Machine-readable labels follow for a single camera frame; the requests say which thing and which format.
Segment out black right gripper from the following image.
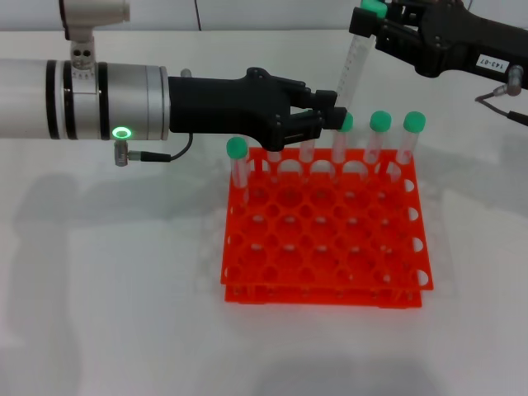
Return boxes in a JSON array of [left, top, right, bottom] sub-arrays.
[[348, 0, 528, 90]]

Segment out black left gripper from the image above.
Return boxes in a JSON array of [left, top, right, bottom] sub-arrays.
[[167, 67, 348, 153]]

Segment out camera mounting bracket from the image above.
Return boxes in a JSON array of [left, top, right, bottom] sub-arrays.
[[64, 20, 98, 72]]

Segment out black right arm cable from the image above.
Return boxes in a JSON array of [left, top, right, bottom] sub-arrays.
[[474, 65, 528, 127]]

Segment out white wrist depth camera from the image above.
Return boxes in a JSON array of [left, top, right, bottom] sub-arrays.
[[57, 0, 131, 24]]

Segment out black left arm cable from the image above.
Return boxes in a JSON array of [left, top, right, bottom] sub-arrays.
[[113, 134, 195, 167]]

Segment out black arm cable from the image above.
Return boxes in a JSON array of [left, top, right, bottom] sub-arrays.
[[474, 65, 528, 127], [113, 134, 195, 167]]

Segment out orange test tube rack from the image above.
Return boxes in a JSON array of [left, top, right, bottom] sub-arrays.
[[219, 147, 435, 309]]

